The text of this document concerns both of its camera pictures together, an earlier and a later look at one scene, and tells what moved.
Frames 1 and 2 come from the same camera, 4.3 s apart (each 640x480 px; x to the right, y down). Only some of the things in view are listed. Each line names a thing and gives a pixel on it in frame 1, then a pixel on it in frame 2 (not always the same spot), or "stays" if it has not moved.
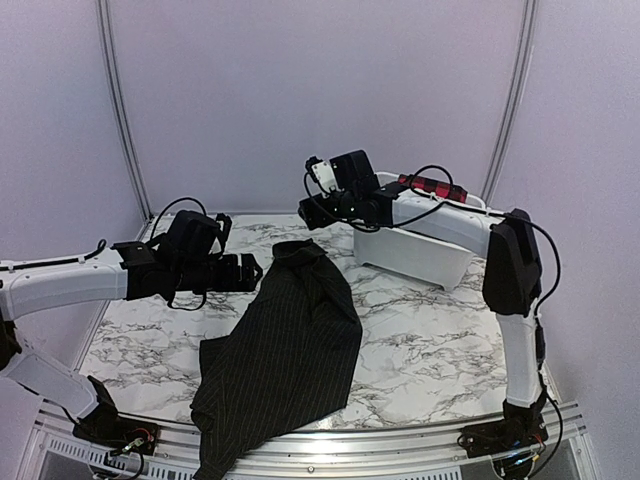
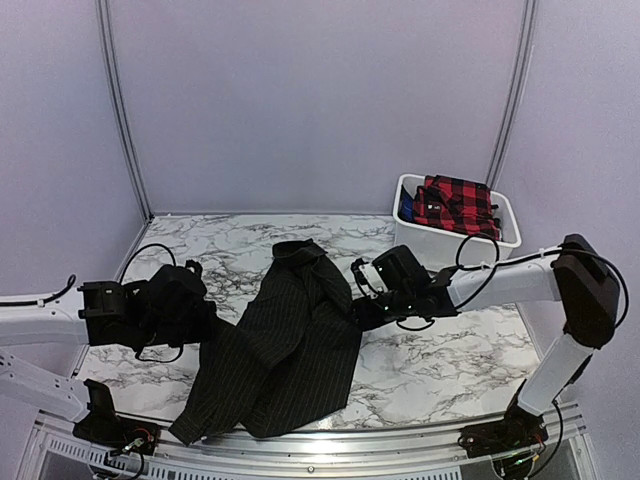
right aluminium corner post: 525,50 stays
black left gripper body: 193,276 → 172,333
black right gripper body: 347,209 → 400,307
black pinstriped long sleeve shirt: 290,359 stays
